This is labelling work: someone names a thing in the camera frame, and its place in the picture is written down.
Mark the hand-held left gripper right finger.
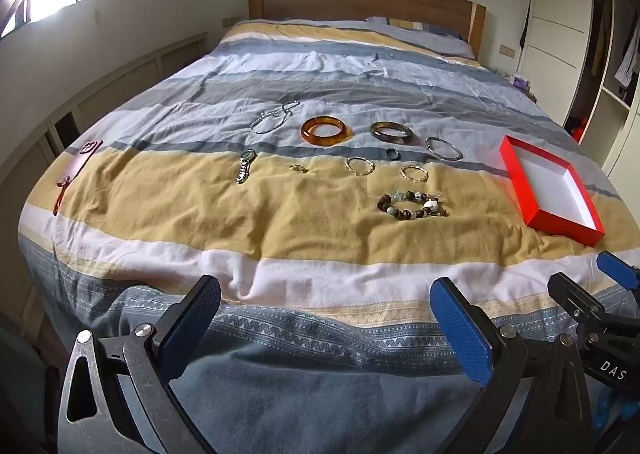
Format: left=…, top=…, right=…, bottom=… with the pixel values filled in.
left=429, top=276, right=593, bottom=454

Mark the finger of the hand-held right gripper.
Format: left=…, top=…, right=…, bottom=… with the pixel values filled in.
left=547, top=273, right=616, bottom=335
left=597, top=250, right=640, bottom=291

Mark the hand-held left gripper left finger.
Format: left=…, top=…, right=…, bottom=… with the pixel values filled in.
left=59, top=275, right=222, bottom=454

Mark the red box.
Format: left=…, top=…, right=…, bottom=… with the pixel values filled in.
left=499, top=135, right=606, bottom=247

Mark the brown and white beaded bracelet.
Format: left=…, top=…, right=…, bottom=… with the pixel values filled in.
left=377, top=190, right=449, bottom=223

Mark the silver bangle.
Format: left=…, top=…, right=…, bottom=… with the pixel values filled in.
left=425, top=136, right=464, bottom=163

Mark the person's right hand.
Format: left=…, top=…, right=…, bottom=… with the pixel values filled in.
left=592, top=384, right=640, bottom=437

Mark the silver wristwatch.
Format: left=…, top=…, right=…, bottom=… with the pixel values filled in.
left=235, top=149, right=257, bottom=185

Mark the hanging striped shirt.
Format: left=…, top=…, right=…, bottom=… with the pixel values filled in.
left=615, top=28, right=640, bottom=94

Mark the dark brown bangle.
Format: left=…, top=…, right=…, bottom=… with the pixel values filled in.
left=370, top=121, right=415, bottom=145

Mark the amber bangle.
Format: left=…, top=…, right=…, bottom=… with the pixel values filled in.
left=300, top=116, right=352, bottom=145

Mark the white wardrobe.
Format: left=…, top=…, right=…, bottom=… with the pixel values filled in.
left=515, top=0, right=640, bottom=185

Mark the striped pillow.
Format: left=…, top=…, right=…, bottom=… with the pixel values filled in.
left=365, top=16, right=475, bottom=59

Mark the pink leather tag strap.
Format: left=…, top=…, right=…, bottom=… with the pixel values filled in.
left=52, top=138, right=104, bottom=217

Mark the silver chain necklace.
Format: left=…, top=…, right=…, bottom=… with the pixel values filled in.
left=250, top=101, right=302, bottom=135

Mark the low white wall cabinet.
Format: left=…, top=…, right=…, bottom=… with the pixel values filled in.
left=0, top=32, right=208, bottom=195

